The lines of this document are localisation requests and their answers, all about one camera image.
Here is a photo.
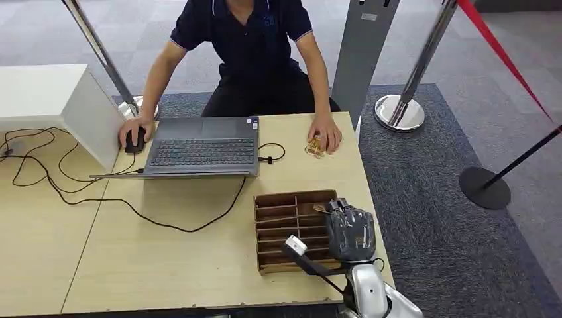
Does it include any person's left hand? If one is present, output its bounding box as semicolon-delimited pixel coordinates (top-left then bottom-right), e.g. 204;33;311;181
307;114;344;155

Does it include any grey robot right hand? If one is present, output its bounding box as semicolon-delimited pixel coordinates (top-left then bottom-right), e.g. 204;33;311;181
325;198;378;264

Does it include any person's right hand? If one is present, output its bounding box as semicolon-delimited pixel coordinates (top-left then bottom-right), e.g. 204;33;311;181
118;115;156;149

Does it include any black computer mouse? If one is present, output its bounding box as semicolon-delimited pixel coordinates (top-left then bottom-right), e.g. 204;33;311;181
124;126;148;155

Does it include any stack of yellow cards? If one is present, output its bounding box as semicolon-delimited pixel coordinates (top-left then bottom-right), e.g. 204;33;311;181
304;136;327;160

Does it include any wooden card box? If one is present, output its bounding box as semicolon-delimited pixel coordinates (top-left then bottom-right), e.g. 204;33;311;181
253;189;349;276

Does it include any grey laptop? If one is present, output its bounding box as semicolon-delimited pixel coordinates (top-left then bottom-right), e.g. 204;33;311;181
89;115;260;180

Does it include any chrome stanchion with red belt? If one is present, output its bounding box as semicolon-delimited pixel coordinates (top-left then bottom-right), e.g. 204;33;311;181
374;0;460;133

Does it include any grey panel stand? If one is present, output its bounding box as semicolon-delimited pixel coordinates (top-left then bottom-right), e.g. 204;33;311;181
330;0;401;131

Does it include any white cabinet box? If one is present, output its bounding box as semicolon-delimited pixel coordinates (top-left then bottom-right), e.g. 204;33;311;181
0;63;127;171

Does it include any dark grey carpet mat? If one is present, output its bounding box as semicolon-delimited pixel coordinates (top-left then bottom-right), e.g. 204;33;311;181
111;83;562;318

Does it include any person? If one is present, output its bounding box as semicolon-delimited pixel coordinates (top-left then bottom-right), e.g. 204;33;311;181
118;0;344;155

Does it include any black stanchion with round base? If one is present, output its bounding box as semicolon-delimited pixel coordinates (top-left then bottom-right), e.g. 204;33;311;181
458;124;562;210

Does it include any red barrier belt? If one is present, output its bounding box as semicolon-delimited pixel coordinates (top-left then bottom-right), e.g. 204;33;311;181
457;0;553;122

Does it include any short looped black cable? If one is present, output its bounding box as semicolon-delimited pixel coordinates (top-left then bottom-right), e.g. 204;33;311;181
257;142;286;165

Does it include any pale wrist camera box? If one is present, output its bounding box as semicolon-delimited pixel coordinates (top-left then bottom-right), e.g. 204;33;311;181
284;235;308;257

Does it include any long black cable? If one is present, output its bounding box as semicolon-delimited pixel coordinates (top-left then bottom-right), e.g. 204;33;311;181
0;127;247;234

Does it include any chrome stanchion post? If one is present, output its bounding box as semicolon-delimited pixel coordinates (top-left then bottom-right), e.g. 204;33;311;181
60;0;159;121

